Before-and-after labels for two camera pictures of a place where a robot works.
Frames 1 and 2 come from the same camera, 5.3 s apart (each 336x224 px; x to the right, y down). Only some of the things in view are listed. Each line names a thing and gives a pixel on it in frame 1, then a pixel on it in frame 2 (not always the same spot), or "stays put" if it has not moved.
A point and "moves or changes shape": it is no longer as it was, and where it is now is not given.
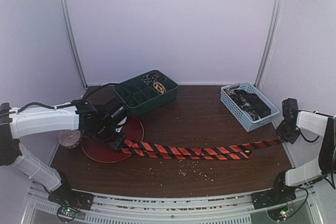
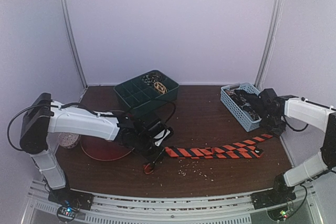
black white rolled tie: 150,78 stays put
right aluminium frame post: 270,36 stays put
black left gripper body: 104,133 to 142,146
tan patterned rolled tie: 159,87 stays put
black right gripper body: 284,133 to 252,103
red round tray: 97,150 stays put
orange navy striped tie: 163,151 moves or changes shape
